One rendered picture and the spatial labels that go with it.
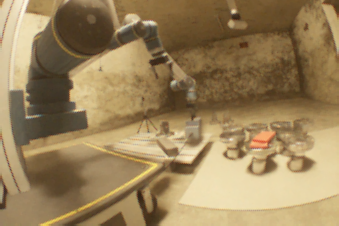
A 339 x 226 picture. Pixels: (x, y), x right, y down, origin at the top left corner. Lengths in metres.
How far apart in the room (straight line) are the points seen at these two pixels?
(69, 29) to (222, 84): 6.30
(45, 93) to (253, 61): 6.47
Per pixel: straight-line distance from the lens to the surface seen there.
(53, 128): 0.58
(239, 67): 6.45
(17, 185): 0.80
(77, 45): 0.37
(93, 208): 0.54
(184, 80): 1.28
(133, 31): 0.81
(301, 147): 1.12
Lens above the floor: 0.68
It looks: 1 degrees down
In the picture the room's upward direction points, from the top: 7 degrees counter-clockwise
